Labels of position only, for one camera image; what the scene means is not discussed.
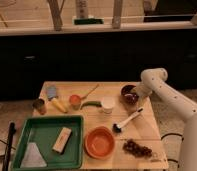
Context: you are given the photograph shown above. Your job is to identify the bunch of dark grapes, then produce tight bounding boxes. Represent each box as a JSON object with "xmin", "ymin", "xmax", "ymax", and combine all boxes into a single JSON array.
[{"xmin": 123, "ymin": 139, "xmax": 152, "ymax": 158}]

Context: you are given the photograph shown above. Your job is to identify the green chili pepper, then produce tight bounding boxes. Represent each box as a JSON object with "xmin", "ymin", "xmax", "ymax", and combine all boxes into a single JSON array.
[{"xmin": 80, "ymin": 101, "xmax": 102, "ymax": 110}]

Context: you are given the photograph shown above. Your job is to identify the black pole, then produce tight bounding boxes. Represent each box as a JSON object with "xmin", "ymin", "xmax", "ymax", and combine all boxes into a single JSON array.
[{"xmin": 2, "ymin": 122, "xmax": 16, "ymax": 171}]

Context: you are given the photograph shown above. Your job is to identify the black floor cable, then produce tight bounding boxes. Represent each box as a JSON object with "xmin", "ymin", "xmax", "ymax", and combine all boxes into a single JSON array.
[{"xmin": 160, "ymin": 132, "xmax": 185, "ymax": 166}]

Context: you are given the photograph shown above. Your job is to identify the orange wooden spoon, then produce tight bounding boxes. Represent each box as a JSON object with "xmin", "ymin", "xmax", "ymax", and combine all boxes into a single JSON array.
[{"xmin": 69, "ymin": 85, "xmax": 99, "ymax": 106}]

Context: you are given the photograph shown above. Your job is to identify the white cup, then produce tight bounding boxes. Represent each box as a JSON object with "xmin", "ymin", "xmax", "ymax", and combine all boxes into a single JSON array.
[{"xmin": 101, "ymin": 97, "xmax": 115, "ymax": 114}]

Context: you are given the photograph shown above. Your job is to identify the orange bowl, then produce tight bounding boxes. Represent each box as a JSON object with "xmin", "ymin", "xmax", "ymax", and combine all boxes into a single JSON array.
[{"xmin": 84, "ymin": 126, "xmax": 115, "ymax": 160}]

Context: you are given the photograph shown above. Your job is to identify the wooden block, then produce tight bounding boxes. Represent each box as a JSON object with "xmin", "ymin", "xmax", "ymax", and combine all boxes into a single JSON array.
[{"xmin": 52, "ymin": 127, "xmax": 72, "ymax": 153}]

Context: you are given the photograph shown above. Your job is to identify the dark maroon bowl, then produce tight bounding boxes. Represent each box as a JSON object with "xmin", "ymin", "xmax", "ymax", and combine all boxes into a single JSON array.
[{"xmin": 121, "ymin": 85, "xmax": 139, "ymax": 105}]

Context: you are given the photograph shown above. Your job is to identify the yellow handled blue spatula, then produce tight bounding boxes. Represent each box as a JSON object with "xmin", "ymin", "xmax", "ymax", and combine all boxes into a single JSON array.
[{"xmin": 46, "ymin": 85, "xmax": 67, "ymax": 113}]

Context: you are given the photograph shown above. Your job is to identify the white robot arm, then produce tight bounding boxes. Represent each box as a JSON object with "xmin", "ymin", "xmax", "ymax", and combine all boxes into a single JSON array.
[{"xmin": 134, "ymin": 68, "xmax": 197, "ymax": 171}]

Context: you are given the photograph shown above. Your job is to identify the green base white stand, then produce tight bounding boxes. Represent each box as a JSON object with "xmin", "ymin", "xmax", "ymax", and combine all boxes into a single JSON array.
[{"xmin": 74, "ymin": 0, "xmax": 103, "ymax": 25}]

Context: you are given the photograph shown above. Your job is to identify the white handled dish brush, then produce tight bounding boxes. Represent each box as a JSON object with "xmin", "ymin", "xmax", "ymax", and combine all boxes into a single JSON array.
[{"xmin": 113, "ymin": 108, "xmax": 143, "ymax": 133}]

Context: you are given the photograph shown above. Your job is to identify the green plastic tray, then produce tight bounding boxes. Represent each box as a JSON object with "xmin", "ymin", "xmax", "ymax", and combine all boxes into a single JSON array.
[{"xmin": 11, "ymin": 115, "xmax": 84, "ymax": 171}]

